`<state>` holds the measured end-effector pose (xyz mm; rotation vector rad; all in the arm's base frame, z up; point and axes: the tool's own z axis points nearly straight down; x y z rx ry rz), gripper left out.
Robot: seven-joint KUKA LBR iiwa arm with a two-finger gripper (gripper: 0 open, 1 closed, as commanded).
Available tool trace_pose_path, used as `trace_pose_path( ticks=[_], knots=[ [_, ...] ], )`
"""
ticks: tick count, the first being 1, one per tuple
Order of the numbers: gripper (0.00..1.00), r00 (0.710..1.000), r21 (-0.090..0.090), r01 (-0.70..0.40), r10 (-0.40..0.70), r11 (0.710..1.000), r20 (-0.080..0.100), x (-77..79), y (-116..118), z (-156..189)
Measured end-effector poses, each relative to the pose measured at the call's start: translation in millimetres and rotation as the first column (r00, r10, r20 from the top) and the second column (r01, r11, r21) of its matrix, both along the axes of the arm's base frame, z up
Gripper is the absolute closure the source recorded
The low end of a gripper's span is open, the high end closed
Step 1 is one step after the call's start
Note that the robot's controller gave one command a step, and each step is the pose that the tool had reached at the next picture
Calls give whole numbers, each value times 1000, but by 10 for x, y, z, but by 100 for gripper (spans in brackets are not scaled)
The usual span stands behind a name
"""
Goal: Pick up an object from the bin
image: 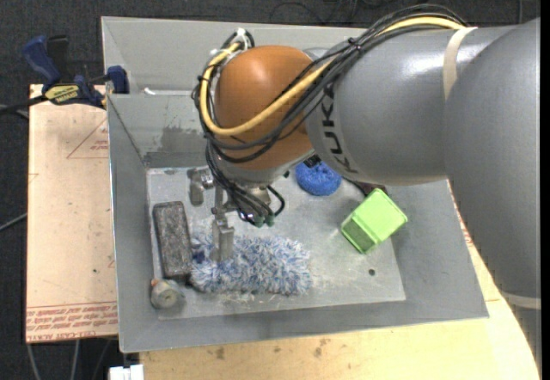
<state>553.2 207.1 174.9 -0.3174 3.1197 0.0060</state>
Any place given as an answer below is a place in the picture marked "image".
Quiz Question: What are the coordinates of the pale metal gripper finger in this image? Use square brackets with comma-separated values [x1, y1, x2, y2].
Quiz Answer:
[220, 226, 235, 264]
[211, 219, 223, 261]

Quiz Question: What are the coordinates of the dark grey flat block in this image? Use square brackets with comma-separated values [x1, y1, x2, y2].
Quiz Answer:
[151, 200, 193, 279]

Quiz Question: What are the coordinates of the blue and white fluffy cloth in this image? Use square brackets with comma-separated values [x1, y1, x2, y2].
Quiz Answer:
[187, 221, 314, 297]

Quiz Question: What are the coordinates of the grey metal fitting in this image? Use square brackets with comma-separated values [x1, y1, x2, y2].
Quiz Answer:
[186, 167, 215, 206]

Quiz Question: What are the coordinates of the blue sponge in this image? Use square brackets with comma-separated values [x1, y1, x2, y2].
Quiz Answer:
[294, 161, 343, 198]

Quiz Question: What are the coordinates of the grey short cylinder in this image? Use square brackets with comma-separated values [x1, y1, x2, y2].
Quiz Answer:
[149, 278, 187, 310]

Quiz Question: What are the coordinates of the grey metal bin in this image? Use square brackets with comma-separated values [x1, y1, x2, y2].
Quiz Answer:
[101, 15, 490, 354]

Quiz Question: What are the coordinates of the light green box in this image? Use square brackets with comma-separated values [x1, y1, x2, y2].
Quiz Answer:
[339, 187, 409, 255]

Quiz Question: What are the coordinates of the brown cardboard board red print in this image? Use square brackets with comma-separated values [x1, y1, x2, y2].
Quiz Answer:
[25, 83, 119, 344]

